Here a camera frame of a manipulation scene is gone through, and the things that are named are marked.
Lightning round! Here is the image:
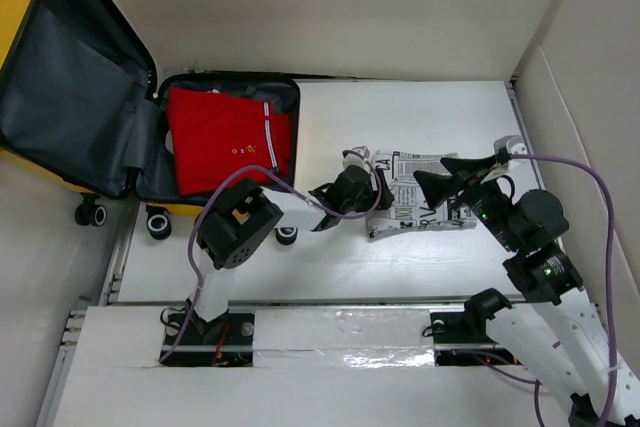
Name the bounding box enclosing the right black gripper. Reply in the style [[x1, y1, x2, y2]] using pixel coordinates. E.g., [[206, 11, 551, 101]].
[[411, 153, 521, 250]]

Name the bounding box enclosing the newspaper print cloth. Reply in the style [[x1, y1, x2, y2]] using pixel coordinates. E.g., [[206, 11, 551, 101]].
[[366, 150, 478, 241]]

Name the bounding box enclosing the red shirt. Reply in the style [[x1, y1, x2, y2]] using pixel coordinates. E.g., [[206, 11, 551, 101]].
[[167, 88, 292, 196]]

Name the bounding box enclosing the yellow cartoon suitcase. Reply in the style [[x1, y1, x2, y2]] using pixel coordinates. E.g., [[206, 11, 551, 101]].
[[1, 0, 301, 240]]

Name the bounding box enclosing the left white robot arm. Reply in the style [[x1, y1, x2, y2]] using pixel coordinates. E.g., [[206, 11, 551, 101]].
[[176, 165, 394, 345]]

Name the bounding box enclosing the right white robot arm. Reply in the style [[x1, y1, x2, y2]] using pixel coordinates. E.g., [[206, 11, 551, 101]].
[[413, 149, 639, 426]]

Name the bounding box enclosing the white foam cover panel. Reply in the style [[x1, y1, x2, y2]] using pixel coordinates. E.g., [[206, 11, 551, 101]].
[[252, 306, 435, 369]]

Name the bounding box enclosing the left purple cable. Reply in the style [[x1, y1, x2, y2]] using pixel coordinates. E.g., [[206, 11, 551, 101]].
[[157, 149, 384, 366]]

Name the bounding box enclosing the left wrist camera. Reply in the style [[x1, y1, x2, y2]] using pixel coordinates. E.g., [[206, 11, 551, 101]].
[[342, 146, 371, 170]]

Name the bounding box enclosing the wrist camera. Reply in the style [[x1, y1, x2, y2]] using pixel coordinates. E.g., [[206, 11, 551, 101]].
[[342, 146, 371, 170], [494, 135, 528, 155]]

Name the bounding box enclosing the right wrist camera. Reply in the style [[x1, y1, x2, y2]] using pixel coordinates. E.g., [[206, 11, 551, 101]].
[[494, 135, 528, 155]]

